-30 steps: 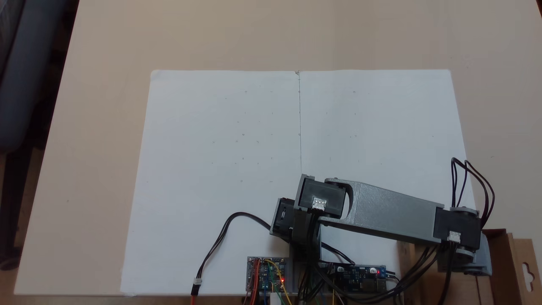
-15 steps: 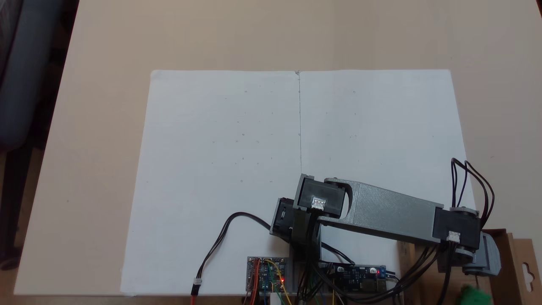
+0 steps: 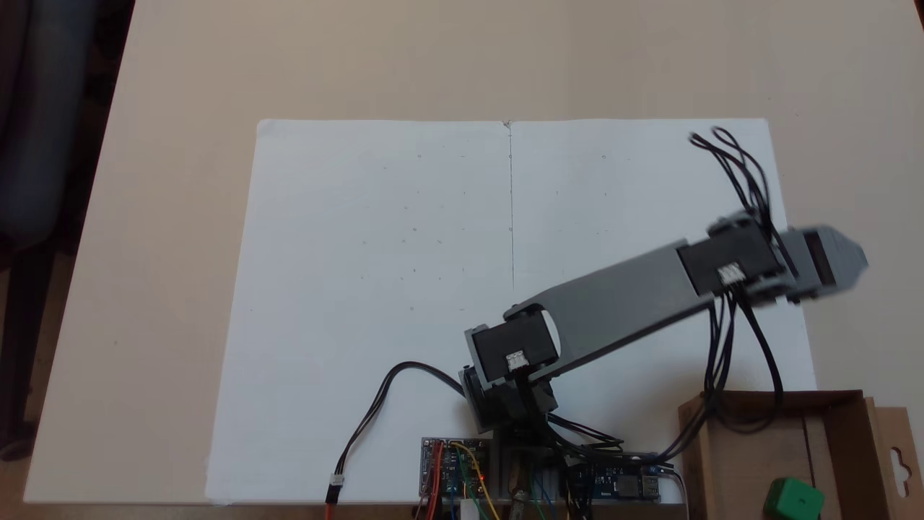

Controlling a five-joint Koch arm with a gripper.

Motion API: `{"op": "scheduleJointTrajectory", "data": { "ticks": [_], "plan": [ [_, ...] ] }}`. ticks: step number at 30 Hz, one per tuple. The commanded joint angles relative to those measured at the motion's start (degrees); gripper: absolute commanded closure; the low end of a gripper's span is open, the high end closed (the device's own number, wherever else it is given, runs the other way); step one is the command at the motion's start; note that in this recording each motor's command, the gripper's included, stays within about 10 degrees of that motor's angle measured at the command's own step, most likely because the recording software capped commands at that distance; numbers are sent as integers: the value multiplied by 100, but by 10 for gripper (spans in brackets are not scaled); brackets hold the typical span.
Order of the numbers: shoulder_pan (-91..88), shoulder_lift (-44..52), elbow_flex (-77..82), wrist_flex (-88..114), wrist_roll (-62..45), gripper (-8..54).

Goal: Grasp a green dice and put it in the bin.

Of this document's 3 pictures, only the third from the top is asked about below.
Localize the black elbow motor wire loop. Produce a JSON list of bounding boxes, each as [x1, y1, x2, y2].
[[533, 376, 630, 464]]

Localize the black gripper motor wire loop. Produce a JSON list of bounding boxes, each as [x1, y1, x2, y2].
[[689, 126, 775, 233]]

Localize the grey motor controller board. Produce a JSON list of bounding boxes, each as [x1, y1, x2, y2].
[[419, 436, 493, 499]]

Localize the orange jumper wires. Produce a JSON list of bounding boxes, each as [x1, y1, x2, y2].
[[426, 441, 445, 520]]

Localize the metal table clamp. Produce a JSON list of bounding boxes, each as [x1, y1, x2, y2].
[[507, 462, 531, 520]]

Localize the green dice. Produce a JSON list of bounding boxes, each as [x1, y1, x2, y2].
[[764, 477, 826, 520]]

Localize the dark office chair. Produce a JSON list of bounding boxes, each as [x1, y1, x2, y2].
[[0, 0, 135, 463]]

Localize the blue power converter board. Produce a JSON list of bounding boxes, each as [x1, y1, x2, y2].
[[569, 454, 662, 502]]

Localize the brown cardboard box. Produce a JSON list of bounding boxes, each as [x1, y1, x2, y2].
[[676, 390, 924, 520]]

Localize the white paper sheet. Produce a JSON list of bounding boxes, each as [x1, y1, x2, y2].
[[204, 118, 819, 505]]

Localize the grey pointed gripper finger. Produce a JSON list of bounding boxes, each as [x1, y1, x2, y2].
[[829, 227, 870, 290]]

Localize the black wrist motor wire loop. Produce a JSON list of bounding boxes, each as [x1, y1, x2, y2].
[[648, 282, 786, 467]]

